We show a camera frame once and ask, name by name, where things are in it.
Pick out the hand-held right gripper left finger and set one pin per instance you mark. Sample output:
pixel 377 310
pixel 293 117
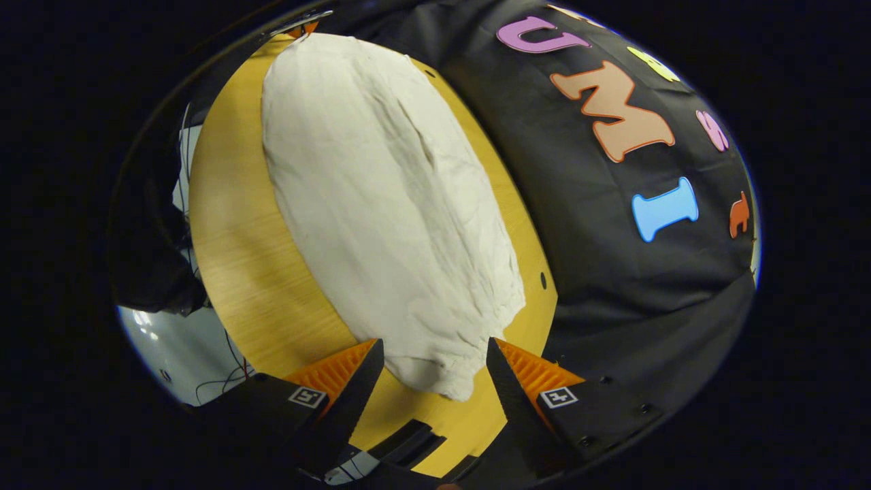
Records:
pixel 357 395

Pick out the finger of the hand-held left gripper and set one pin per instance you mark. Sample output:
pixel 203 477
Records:
pixel 303 29

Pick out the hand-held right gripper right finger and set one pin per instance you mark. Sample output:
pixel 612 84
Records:
pixel 507 388

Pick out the white jeans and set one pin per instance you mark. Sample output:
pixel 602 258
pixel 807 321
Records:
pixel 388 218

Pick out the black backdrop cloth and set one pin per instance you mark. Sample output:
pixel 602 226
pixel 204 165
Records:
pixel 578 224

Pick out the dark cloth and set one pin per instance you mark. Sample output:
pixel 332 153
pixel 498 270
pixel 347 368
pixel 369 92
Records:
pixel 150 258

